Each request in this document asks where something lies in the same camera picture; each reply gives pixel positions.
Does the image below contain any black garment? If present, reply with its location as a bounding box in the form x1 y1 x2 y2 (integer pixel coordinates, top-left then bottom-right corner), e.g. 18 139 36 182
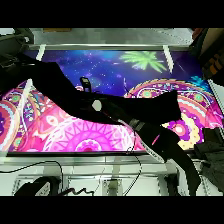
0 53 184 126

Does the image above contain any heap of clothes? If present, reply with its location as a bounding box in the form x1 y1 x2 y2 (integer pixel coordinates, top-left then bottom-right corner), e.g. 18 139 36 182
0 28 35 68
188 28 224 82

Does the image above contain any silver frame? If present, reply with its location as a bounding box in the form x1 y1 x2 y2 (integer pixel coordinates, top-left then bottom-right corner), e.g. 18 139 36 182
0 150 224 197

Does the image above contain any black cable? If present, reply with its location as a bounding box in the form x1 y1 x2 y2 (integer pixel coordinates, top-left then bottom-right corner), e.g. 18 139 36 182
122 130 144 197
61 186 98 197
0 160 65 192

